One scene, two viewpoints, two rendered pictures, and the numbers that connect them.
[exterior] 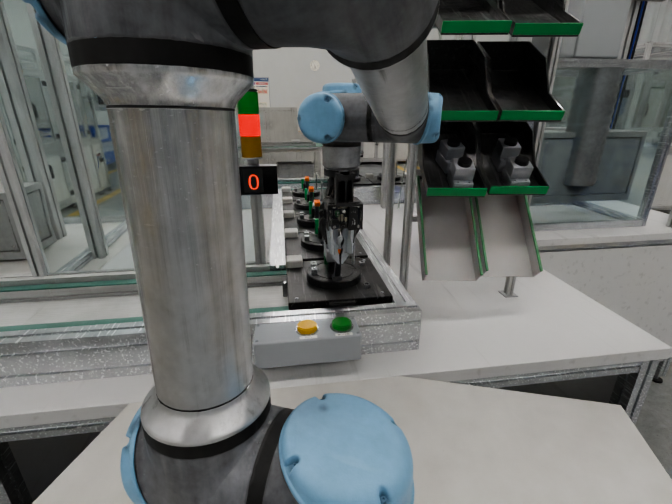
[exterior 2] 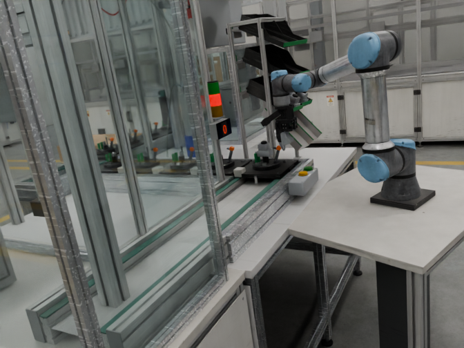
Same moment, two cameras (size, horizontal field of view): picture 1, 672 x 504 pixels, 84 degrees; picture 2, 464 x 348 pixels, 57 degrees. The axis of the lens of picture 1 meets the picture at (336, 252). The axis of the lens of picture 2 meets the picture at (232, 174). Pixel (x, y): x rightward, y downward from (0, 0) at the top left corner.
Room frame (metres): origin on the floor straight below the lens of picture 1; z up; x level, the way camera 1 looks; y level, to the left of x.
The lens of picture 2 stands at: (-0.25, 1.67, 1.55)
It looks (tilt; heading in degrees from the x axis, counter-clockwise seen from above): 16 degrees down; 309
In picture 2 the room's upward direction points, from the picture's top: 8 degrees counter-clockwise
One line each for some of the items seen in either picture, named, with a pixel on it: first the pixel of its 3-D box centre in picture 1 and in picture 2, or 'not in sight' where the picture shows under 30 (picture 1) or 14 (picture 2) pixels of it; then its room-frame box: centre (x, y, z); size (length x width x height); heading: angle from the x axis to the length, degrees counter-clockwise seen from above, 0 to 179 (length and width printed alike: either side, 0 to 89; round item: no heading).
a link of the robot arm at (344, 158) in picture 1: (343, 157); (282, 100); (0.75, -0.01, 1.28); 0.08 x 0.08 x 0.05
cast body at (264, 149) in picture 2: (333, 243); (262, 148); (0.87, 0.01, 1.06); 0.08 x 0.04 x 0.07; 9
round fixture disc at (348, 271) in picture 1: (334, 273); (266, 164); (0.87, 0.00, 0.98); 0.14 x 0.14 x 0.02
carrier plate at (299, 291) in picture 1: (334, 280); (266, 168); (0.87, 0.00, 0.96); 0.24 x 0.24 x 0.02; 8
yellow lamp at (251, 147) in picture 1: (251, 146); (217, 110); (0.95, 0.21, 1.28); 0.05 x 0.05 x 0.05
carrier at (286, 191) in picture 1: (306, 186); not in sight; (1.85, 0.15, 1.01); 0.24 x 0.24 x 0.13; 8
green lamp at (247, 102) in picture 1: (247, 103); (213, 88); (0.95, 0.21, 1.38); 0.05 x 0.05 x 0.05
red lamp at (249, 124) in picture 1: (249, 125); (215, 99); (0.95, 0.21, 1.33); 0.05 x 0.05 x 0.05
